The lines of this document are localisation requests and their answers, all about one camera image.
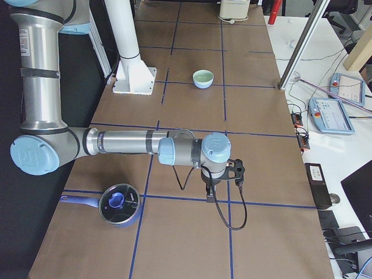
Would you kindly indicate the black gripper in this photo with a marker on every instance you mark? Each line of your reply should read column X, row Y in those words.
column 208, row 181

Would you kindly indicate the blue bowl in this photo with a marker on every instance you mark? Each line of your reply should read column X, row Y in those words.
column 203, row 86

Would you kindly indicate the green bowl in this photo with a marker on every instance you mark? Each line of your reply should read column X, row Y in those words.
column 203, row 76

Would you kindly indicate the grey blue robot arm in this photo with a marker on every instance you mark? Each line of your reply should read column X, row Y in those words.
column 47, row 142

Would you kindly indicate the blue saucepan with lid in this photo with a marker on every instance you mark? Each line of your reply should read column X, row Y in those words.
column 120, row 205

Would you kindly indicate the black power adapter box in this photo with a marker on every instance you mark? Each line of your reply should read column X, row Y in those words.
column 318, row 186

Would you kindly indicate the orange black connector strip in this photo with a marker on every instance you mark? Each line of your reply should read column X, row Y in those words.
column 301, row 133

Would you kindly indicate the near teach pendant tablet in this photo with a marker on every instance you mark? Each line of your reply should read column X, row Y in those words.
column 329, row 116

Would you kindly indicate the teach pendant tablet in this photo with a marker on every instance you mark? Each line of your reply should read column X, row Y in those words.
column 329, row 116
column 348, row 87

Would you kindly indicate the black monitor corner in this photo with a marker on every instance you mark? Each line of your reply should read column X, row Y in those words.
column 357, row 188

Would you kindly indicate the far teach pendant tablet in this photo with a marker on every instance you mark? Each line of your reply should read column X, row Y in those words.
column 348, row 87

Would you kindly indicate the silver toaster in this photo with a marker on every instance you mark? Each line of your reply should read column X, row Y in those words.
column 234, row 9

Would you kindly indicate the red cylinder bottle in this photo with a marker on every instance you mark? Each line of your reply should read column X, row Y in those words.
column 274, row 11

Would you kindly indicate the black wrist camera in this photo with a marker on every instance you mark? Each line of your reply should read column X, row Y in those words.
column 234, row 171

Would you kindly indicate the white camera pole mount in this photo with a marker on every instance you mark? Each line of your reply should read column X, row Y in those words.
column 133, row 75

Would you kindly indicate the aluminium frame post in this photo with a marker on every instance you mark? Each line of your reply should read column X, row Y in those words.
column 311, row 24

